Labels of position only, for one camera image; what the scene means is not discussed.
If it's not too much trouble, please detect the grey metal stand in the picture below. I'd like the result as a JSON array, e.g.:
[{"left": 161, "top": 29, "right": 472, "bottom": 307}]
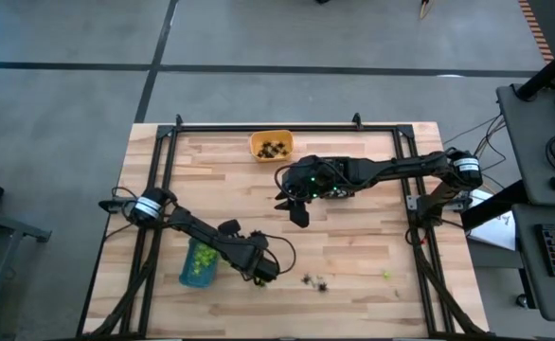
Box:
[{"left": 0, "top": 206, "right": 53, "bottom": 340}]

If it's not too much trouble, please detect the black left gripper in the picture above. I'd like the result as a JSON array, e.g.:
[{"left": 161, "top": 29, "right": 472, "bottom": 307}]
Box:
[{"left": 218, "top": 218, "right": 282, "bottom": 284}]

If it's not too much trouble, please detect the black right camera cable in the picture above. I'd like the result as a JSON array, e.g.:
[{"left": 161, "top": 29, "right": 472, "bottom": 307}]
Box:
[{"left": 272, "top": 162, "right": 302, "bottom": 204}]

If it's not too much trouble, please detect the black left camera cable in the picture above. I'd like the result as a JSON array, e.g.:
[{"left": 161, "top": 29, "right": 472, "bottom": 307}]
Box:
[{"left": 257, "top": 230, "right": 298, "bottom": 277}]

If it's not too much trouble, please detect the grey desk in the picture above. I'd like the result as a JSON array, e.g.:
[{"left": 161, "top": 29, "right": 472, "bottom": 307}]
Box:
[
  {"left": 496, "top": 83, "right": 555, "bottom": 207},
  {"left": 512, "top": 203, "right": 555, "bottom": 324}
]

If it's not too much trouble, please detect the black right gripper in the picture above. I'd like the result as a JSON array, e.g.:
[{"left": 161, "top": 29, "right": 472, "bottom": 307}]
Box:
[{"left": 275, "top": 155, "right": 364, "bottom": 229}]

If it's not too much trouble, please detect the yellow plastic bin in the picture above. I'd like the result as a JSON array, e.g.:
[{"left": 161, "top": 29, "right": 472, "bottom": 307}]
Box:
[{"left": 248, "top": 129, "right": 295, "bottom": 164}]

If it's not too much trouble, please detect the black camera cable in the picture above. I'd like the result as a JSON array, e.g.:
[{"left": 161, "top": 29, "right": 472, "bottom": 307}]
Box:
[
  {"left": 272, "top": 162, "right": 302, "bottom": 204},
  {"left": 257, "top": 230, "right": 298, "bottom": 277}
]

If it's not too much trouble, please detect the teal plastic bin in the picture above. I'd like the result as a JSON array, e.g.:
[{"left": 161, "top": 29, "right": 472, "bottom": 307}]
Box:
[{"left": 178, "top": 235, "right": 221, "bottom": 289}]

